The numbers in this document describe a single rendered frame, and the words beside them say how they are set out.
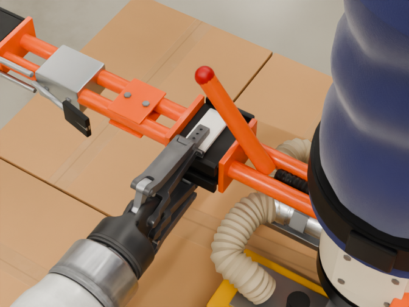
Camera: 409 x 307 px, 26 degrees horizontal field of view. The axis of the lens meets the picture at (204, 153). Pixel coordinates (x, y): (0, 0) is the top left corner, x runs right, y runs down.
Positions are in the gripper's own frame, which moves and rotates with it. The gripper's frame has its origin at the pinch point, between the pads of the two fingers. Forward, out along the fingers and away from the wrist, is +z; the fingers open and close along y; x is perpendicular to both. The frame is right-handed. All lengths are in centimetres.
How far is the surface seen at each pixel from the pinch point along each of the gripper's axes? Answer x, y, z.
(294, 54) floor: -48, 120, 130
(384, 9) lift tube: 22.1, -40.8, -10.6
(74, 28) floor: -116, 120, 102
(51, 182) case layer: -51, 66, 19
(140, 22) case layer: -63, 66, 69
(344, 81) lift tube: 19.0, -28.7, -7.7
